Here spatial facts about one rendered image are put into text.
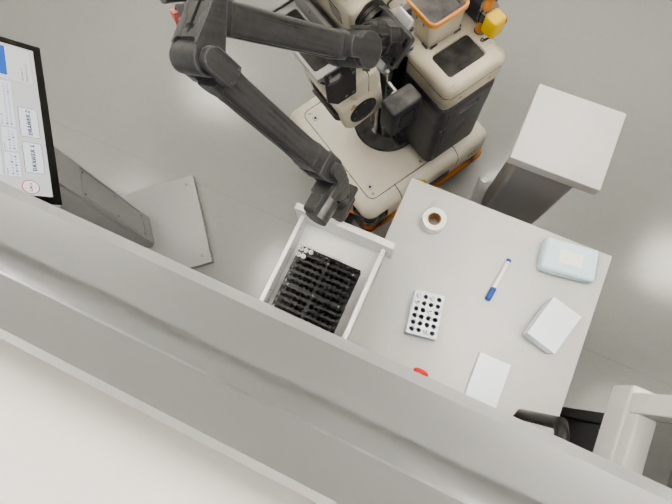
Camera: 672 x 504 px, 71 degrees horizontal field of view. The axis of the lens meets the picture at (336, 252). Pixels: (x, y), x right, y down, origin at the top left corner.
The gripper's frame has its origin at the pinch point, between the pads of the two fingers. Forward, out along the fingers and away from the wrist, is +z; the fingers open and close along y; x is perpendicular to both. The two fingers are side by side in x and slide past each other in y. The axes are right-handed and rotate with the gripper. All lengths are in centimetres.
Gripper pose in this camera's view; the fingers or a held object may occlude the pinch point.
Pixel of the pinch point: (340, 212)
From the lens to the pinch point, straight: 129.9
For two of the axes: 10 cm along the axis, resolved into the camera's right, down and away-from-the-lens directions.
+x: 9.0, 4.0, -1.6
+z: 0.5, 2.8, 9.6
